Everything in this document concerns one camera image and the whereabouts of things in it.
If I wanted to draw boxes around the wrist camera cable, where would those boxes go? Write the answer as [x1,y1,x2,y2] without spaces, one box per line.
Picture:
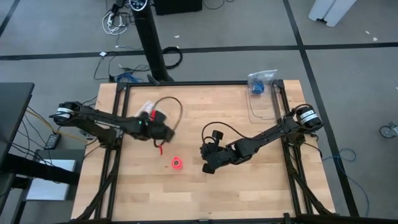
[201,121,247,144]
[153,96,184,132]

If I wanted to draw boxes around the black desk stand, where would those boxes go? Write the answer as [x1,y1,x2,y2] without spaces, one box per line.
[0,148,86,224]

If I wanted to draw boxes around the black desk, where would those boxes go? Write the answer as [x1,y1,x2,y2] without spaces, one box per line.
[0,82,35,164]

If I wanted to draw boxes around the black floor box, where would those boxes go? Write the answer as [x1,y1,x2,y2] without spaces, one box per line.
[153,0,203,16]

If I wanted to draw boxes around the long blue floor cable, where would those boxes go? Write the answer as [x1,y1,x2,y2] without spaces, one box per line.
[321,147,371,218]

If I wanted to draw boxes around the pink bandage roll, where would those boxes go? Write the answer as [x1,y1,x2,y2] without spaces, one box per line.
[170,156,183,170]

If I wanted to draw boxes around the black aluminium table frame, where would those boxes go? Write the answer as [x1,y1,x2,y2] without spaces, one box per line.
[73,78,337,224]

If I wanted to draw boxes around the grey caster wheel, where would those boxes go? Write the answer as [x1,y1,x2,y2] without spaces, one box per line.
[379,122,398,139]

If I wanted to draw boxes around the clear plastic wrapper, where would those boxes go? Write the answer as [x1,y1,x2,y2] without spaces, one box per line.
[136,100,155,116]

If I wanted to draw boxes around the blue network cable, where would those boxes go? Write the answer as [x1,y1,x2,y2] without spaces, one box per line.
[115,72,144,84]

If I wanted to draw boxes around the blue bandage roll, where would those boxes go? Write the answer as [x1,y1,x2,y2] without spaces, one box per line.
[252,81,266,95]

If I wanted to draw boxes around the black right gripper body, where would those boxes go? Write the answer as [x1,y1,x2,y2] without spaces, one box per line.
[200,131,233,175]

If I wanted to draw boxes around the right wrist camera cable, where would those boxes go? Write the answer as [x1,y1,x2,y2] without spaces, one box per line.
[201,121,247,144]

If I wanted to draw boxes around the black floor cable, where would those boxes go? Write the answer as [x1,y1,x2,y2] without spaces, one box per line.
[93,51,119,82]

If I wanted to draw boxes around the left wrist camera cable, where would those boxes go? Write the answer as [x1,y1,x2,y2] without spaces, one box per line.
[153,96,184,132]

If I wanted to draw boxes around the black power adapter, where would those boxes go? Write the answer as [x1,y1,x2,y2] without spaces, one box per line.
[44,133,62,150]

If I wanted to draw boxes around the clear plastic bin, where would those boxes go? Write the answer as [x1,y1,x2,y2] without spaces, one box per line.
[245,79,285,124]

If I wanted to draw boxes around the black coiled cable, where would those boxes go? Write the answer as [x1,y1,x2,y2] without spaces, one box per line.
[162,46,183,70]

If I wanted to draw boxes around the white cable bundle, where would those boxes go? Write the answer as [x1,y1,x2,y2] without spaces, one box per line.
[101,9,129,36]

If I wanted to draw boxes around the yellow floor cable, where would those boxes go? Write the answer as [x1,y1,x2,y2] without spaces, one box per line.
[25,108,88,143]

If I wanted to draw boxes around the black tower fan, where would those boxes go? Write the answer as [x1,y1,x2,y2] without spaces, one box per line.
[129,0,174,84]

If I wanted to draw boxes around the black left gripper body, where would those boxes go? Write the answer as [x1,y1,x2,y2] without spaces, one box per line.
[143,110,175,143]

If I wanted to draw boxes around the white floor stand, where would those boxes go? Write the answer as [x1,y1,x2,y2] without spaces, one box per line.
[308,0,358,27]

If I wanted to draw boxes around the clear plastic bag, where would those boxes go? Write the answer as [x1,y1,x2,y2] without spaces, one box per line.
[248,69,278,96]

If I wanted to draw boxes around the white shelf board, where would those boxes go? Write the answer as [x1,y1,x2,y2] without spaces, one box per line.
[25,159,77,202]

